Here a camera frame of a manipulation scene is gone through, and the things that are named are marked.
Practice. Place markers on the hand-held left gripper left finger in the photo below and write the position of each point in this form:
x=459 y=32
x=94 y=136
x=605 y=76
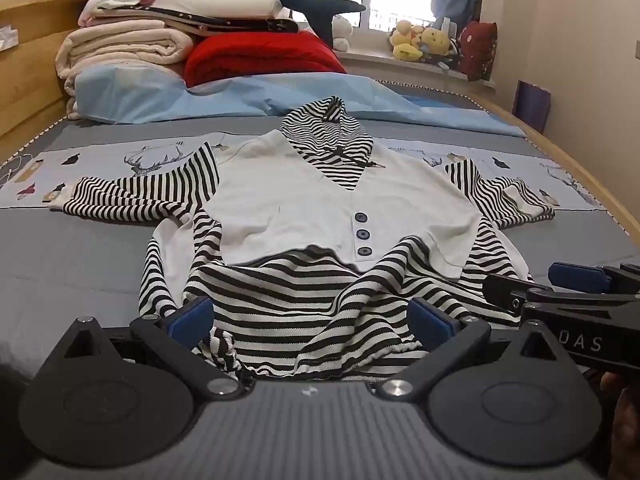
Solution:
x=192 y=322

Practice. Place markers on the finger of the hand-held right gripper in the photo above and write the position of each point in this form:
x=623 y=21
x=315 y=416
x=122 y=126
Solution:
x=575 y=275
x=510 y=291

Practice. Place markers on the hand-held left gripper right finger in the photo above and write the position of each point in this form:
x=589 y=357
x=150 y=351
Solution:
x=430 y=325

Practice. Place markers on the striped white hooded sweater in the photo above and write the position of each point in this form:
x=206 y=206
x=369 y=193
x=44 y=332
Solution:
x=290 y=200

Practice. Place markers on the person's right hand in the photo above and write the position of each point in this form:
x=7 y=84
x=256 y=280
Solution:
x=625 y=420

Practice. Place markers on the grey bed sheet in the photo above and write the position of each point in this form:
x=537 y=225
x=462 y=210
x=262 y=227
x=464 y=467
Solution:
x=75 y=260

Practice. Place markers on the light blue quilt cover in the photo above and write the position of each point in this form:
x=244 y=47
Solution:
x=150 y=92

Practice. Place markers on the red cushion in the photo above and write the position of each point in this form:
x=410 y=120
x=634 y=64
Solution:
x=477 y=50

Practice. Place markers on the yellow round plush toy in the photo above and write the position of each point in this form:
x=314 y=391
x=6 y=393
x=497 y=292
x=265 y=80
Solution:
x=435 y=40

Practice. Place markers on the red folded blanket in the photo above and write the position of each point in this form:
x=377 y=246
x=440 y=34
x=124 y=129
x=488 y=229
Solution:
x=260 y=57

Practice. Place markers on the cream folded blanket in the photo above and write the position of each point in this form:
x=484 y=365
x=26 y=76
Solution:
x=120 y=45

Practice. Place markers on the wooden headboard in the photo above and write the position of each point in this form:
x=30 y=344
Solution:
x=30 y=80

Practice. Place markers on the dark star-patterned cloth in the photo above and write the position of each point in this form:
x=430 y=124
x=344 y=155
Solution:
x=240 y=25

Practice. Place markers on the white plush toy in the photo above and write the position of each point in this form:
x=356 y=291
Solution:
x=342 y=32

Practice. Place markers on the white folded pillow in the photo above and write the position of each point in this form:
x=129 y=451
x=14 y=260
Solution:
x=220 y=5

